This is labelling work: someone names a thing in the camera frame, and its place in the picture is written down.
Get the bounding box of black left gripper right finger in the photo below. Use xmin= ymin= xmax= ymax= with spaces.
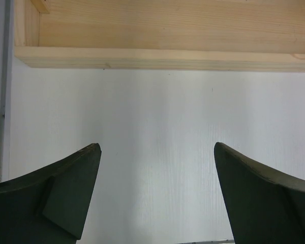
xmin=214 ymin=142 xmax=305 ymax=243

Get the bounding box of wooden drying rack frame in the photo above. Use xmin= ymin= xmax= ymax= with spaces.
xmin=14 ymin=1 xmax=305 ymax=72

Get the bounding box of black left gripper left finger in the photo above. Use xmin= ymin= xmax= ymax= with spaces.
xmin=0 ymin=143 xmax=102 ymax=243

